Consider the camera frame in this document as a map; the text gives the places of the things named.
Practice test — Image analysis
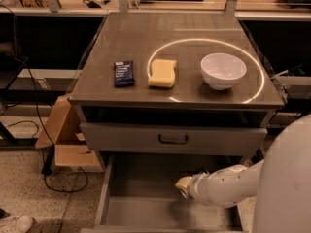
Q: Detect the white bowl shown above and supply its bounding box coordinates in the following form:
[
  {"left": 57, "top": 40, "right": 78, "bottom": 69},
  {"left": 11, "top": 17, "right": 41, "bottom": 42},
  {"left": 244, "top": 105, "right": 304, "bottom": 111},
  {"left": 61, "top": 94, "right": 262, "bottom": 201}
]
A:
[{"left": 200, "top": 53, "right": 247, "bottom": 90}]

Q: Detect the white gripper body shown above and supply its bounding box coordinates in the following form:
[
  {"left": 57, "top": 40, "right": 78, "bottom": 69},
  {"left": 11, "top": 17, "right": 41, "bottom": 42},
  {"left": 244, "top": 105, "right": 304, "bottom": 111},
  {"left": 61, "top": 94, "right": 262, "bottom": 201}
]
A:
[{"left": 188, "top": 173, "right": 210, "bottom": 203}]

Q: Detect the dark side shelf unit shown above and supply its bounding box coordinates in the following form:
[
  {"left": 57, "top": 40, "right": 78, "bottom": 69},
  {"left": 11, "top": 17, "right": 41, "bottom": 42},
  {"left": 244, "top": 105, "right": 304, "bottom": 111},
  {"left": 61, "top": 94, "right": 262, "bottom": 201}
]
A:
[{"left": 0, "top": 42, "right": 82, "bottom": 148}]

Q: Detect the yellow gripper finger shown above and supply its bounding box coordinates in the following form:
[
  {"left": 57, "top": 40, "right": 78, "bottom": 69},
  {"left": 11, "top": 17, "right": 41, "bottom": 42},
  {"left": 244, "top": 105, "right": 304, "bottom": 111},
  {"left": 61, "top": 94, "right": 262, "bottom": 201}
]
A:
[{"left": 175, "top": 176, "right": 192, "bottom": 191}]

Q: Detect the white shoe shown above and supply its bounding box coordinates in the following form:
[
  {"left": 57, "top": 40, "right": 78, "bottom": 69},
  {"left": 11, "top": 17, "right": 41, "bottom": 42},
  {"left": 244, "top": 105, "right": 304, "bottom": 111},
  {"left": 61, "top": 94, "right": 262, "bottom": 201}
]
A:
[{"left": 0, "top": 216, "right": 34, "bottom": 233}]

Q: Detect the brown cardboard box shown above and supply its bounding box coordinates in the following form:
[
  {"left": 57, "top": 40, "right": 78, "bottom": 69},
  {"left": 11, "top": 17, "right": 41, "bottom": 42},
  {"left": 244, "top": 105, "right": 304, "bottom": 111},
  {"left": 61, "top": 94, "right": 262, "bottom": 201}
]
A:
[{"left": 35, "top": 95, "right": 103, "bottom": 172}]

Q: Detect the dark blue snack bar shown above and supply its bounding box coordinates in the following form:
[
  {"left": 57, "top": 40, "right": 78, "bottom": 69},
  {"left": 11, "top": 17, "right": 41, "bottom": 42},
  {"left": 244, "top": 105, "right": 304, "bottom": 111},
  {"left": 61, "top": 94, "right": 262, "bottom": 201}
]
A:
[{"left": 114, "top": 60, "right": 135, "bottom": 87}]

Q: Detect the grey upper drawer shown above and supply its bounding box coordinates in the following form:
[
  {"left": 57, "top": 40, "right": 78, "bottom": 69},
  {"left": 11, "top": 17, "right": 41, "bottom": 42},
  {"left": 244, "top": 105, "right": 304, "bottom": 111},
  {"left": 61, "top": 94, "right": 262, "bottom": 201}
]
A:
[{"left": 81, "top": 122, "right": 267, "bottom": 156}]

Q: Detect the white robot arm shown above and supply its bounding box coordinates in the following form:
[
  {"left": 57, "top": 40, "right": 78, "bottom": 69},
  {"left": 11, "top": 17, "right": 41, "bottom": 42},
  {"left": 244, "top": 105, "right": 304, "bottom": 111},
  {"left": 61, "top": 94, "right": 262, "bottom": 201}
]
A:
[{"left": 176, "top": 115, "right": 311, "bottom": 233}]

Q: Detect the open grey middle drawer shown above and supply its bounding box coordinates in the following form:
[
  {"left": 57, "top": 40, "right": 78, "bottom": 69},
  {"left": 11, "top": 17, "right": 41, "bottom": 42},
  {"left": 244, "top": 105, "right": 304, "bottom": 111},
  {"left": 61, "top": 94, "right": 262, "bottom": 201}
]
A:
[{"left": 81, "top": 153, "right": 251, "bottom": 233}]

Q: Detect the grey drawer cabinet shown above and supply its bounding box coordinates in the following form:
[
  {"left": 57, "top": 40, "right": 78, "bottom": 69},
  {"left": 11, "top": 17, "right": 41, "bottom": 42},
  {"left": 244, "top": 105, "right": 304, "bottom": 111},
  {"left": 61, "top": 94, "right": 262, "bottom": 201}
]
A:
[{"left": 69, "top": 12, "right": 286, "bottom": 177}]

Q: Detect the yellow sponge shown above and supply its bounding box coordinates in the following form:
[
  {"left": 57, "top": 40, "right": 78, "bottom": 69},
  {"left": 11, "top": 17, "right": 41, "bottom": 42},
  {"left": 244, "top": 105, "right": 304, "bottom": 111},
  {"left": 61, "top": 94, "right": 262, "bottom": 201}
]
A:
[{"left": 148, "top": 59, "right": 177, "bottom": 88}]

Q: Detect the black floor cable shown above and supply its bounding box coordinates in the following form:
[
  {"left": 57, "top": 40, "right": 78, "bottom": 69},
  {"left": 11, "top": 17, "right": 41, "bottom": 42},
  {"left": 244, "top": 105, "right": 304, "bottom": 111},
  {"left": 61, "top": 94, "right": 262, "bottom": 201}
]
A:
[{"left": 0, "top": 4, "right": 89, "bottom": 194}]

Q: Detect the black drawer handle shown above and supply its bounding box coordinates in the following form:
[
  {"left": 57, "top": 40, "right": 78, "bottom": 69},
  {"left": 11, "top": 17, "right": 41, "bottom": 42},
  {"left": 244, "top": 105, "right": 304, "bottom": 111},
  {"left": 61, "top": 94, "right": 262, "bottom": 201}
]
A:
[{"left": 157, "top": 134, "right": 189, "bottom": 145}]

